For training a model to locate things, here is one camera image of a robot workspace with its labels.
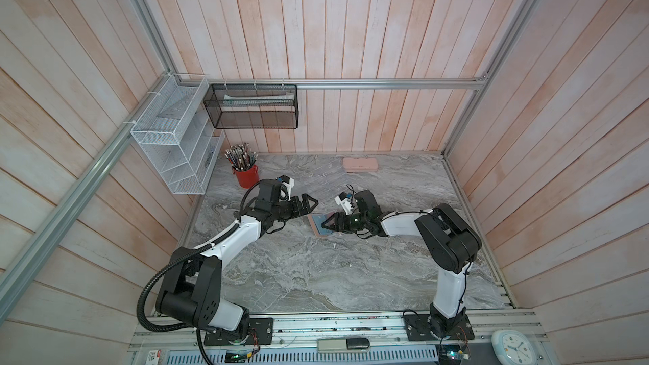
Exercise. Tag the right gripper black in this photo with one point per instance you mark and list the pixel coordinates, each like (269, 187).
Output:
(337, 217)

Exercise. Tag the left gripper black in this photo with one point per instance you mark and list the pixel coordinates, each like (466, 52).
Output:
(297, 211)

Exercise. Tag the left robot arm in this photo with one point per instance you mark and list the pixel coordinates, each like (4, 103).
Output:
(186, 293)

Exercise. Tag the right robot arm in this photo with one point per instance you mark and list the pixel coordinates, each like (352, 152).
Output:
(452, 244)

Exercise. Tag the red pen cup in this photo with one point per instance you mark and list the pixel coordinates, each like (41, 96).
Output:
(247, 178)

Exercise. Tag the grey black handheld device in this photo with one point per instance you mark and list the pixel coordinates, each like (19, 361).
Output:
(343, 344)

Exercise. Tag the white analog clock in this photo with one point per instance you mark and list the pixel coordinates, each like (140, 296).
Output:
(511, 347)

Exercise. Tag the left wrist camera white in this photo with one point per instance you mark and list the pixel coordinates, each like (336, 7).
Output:
(287, 184)

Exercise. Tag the black mesh wall basket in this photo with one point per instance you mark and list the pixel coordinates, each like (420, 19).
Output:
(252, 106)

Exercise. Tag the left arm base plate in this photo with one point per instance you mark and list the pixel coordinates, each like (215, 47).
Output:
(250, 332)

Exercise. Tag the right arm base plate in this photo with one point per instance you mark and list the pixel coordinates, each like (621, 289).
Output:
(433, 327)

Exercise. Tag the white wire mesh shelf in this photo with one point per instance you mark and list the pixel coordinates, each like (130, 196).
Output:
(175, 132)

